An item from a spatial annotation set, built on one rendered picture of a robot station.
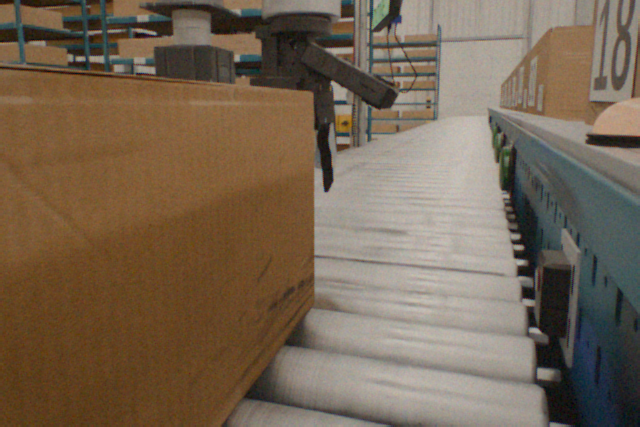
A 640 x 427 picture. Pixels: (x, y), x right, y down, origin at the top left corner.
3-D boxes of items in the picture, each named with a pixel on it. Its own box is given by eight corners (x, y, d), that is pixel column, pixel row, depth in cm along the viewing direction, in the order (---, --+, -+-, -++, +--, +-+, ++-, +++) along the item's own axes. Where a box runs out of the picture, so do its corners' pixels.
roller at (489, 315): (41, 303, 57) (64, 263, 59) (544, 378, 41) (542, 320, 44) (11, 283, 53) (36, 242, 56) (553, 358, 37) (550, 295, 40)
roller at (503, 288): (60, 261, 59) (82, 284, 62) (544, 317, 43) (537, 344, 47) (84, 228, 62) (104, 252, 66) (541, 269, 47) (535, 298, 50)
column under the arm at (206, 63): (137, 161, 145) (129, 43, 140) (183, 153, 170) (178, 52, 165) (220, 163, 139) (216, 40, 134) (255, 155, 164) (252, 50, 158)
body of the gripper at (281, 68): (275, 127, 65) (273, 30, 63) (339, 128, 62) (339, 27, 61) (249, 130, 58) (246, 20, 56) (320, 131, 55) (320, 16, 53)
